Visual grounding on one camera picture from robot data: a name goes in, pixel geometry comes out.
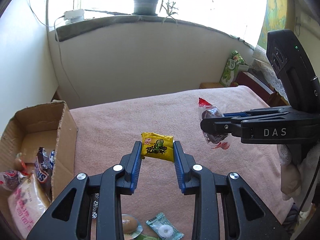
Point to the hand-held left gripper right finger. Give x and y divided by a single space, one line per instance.
181 172

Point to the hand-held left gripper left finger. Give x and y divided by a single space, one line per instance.
133 170

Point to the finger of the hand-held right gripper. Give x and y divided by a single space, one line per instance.
217 127
240 114

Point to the clear red date packet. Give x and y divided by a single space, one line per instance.
10 180
211 112

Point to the yellow snack packet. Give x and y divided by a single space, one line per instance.
157 147

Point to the yellow jelly cup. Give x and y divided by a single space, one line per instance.
130 224

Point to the teal mint candy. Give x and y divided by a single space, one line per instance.
163 227

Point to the cardboard box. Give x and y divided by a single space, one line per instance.
67 135

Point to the large brown chocolate bar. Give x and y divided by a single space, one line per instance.
43 172

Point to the sliced bread packet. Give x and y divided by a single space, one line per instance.
25 205

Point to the person's right hand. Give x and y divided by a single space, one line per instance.
290 180

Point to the white lace cloth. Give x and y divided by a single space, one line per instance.
267 72

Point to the dark wooden side cabinet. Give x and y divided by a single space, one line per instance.
252 85

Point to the green tissue pack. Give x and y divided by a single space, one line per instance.
231 70

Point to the pink blanket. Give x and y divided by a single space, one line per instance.
125 120

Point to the white framed window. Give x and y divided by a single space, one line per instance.
212 5

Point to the small trailing plant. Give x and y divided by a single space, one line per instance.
170 10

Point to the white refrigerator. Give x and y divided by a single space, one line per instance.
25 67

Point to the grey window sill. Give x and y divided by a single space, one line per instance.
100 23

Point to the white power adapter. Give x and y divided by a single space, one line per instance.
73 15

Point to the yellow wall poster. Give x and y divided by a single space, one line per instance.
275 10

